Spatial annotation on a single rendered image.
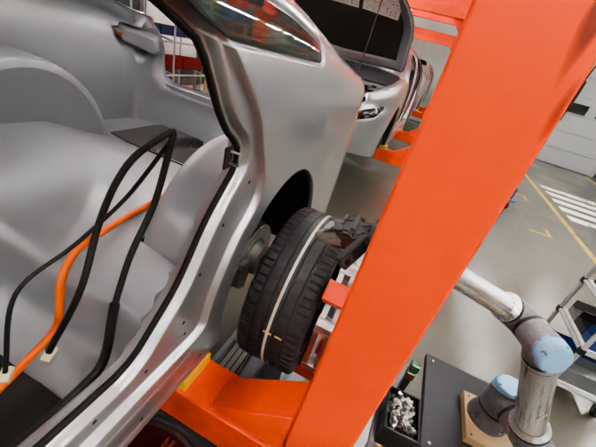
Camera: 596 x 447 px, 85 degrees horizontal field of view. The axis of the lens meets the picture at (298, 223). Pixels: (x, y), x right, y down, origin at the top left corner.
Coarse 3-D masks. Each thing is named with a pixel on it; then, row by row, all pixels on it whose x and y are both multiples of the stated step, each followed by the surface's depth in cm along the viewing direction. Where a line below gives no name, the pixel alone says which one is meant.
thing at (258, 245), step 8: (264, 224) 146; (256, 232) 140; (264, 232) 150; (256, 240) 144; (264, 240) 154; (248, 248) 139; (256, 248) 143; (264, 248) 144; (248, 256) 142; (256, 256) 141; (256, 264) 143; (248, 280) 156
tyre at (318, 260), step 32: (288, 224) 118; (288, 256) 110; (320, 256) 111; (256, 288) 109; (288, 288) 106; (320, 288) 105; (256, 320) 110; (288, 320) 106; (256, 352) 120; (288, 352) 109
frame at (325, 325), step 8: (352, 264) 114; (344, 272) 112; (352, 272) 112; (336, 280) 111; (352, 280) 111; (328, 304) 109; (336, 312) 108; (320, 320) 107; (328, 320) 107; (336, 320) 107; (320, 328) 107; (328, 328) 106; (312, 336) 110; (320, 336) 148; (328, 336) 107; (312, 344) 111; (312, 352) 139; (320, 352) 111; (304, 360) 116; (312, 360) 117; (304, 368) 118; (312, 368) 116
